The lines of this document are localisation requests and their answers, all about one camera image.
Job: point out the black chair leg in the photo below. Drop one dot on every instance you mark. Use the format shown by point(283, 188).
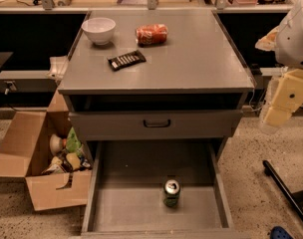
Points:
point(294, 198)

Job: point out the grey drawer cabinet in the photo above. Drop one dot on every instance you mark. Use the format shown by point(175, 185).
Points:
point(195, 69)

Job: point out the green soda can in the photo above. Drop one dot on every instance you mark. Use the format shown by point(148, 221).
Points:
point(171, 193)

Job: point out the blue shoe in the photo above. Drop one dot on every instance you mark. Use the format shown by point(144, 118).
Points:
point(278, 232)

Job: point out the closed grey top drawer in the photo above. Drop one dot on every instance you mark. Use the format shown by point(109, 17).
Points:
point(155, 125)

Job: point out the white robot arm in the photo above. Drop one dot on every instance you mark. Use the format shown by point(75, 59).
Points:
point(288, 51)

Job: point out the open grey middle drawer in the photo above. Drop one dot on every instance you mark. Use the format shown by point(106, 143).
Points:
point(126, 192)

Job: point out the red soda can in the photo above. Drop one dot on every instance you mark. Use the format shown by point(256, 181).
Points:
point(151, 34)

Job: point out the green chip bag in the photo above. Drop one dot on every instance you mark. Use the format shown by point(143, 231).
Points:
point(72, 142)

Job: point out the cardboard box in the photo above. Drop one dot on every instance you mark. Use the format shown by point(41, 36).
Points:
point(25, 153)

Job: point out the white bowl in box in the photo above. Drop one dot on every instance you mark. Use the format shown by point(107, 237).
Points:
point(56, 144)

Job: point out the black snack bar wrapper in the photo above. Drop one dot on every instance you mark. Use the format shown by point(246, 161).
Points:
point(126, 60)

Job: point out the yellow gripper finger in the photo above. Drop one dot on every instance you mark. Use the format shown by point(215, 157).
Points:
point(267, 42)
point(286, 100)

